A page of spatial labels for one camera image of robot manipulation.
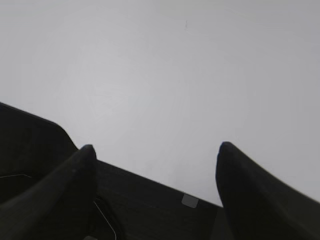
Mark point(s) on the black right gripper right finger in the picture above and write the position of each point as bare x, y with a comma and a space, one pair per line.
258, 205

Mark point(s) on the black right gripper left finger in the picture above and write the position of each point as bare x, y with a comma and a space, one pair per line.
57, 207

